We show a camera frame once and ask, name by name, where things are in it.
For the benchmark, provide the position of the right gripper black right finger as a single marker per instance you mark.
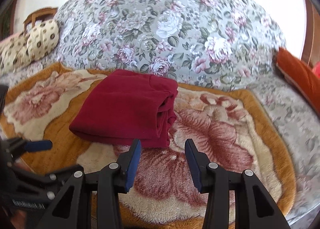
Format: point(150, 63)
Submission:
point(254, 206)

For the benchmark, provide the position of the dark red knit sweater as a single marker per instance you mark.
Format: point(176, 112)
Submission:
point(126, 106)

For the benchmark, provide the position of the person left hand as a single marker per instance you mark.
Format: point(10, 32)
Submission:
point(18, 219)

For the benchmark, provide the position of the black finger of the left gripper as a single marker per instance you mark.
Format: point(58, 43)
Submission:
point(18, 144)

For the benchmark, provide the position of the orange floral plush blanket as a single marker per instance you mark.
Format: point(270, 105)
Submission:
point(231, 128)

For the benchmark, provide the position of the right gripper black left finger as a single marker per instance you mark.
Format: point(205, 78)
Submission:
point(114, 179)

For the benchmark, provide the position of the wooden chair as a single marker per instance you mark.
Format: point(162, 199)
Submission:
point(40, 14)

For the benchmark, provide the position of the wooden headboard frame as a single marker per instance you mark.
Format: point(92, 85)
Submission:
point(310, 53)

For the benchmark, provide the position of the red plastic bag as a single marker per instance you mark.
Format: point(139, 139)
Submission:
point(316, 69)

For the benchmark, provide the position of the rust orange velvet cushion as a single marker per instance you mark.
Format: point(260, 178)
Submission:
point(300, 76)

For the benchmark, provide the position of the grey floral quilt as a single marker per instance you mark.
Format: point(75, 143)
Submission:
point(225, 45)

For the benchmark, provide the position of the cream dotted pillow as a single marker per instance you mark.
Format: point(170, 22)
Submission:
point(14, 53)
point(42, 39)

